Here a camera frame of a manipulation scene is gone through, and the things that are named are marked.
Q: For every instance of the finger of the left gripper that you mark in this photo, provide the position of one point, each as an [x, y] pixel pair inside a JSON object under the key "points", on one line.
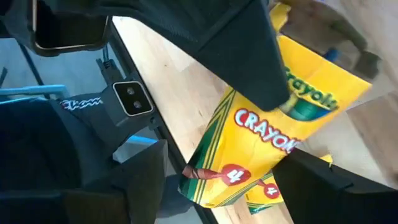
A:
{"points": [[242, 46]]}

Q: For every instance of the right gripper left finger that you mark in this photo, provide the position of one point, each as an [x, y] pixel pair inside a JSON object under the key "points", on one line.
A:
{"points": [[140, 193]]}

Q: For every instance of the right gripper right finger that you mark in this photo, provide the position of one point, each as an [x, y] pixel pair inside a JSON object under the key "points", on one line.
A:
{"points": [[326, 199]]}

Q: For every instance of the small yellow crayon pack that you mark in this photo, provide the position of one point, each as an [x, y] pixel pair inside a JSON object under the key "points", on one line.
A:
{"points": [[270, 191]]}

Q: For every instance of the yellow Crayola crayon box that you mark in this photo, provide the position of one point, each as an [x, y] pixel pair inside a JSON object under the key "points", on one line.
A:
{"points": [[264, 140]]}

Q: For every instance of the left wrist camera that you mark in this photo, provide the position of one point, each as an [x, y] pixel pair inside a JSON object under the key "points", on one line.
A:
{"points": [[133, 98]]}

